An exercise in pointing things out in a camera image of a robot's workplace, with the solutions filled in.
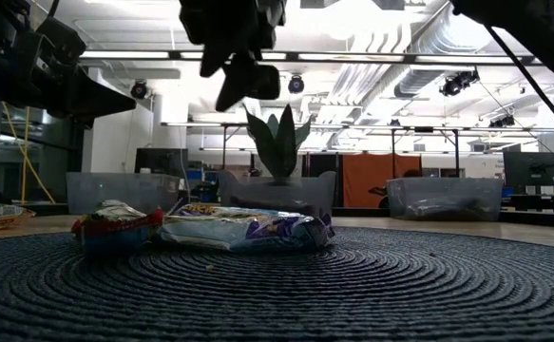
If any clear plastic bin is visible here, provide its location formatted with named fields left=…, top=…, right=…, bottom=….
left=218, top=170, right=337, bottom=223
left=66, top=171, right=182, bottom=215
left=386, top=178, right=505, bottom=222

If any black ceiling spotlight cluster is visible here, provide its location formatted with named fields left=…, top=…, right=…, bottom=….
left=488, top=114, right=517, bottom=129
left=438, top=68, right=481, bottom=98

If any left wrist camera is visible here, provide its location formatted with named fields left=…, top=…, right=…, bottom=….
left=35, top=16, right=87, bottom=66

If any black metal frame table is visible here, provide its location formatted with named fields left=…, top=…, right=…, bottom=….
left=219, top=122, right=462, bottom=181

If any green snake plant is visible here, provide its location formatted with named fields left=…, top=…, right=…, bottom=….
left=241, top=102, right=313, bottom=180

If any person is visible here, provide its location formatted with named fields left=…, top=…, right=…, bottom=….
left=369, top=168, right=423, bottom=210

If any orange partition panel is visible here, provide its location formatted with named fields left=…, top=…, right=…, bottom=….
left=342, top=153, right=422, bottom=209

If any overhead frame light bar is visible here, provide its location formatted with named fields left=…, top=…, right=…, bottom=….
left=79, top=49, right=544, bottom=67

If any purple Chewy granola bar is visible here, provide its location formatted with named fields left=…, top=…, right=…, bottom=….
left=156, top=202, right=335, bottom=254

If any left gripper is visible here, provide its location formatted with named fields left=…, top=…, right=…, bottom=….
left=1, top=35, right=138, bottom=130

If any round black ceiling spotlight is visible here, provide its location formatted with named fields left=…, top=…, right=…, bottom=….
left=287, top=74, right=306, bottom=95
left=130, top=79, right=151, bottom=101

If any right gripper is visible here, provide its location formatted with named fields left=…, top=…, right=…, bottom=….
left=179, top=0, right=287, bottom=111

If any yellow power cable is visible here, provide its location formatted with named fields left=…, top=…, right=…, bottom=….
left=0, top=102, right=55, bottom=204

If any black desk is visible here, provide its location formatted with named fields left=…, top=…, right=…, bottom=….
left=499, top=192, right=554, bottom=227

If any round dark woven placemat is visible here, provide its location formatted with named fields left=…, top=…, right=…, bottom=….
left=0, top=225, right=554, bottom=342

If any blue storage box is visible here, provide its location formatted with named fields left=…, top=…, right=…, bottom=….
left=185, top=168, right=220, bottom=182

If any black computer monitor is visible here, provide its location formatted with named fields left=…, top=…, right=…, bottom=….
left=134, top=147, right=189, bottom=175
left=503, top=151, right=554, bottom=194

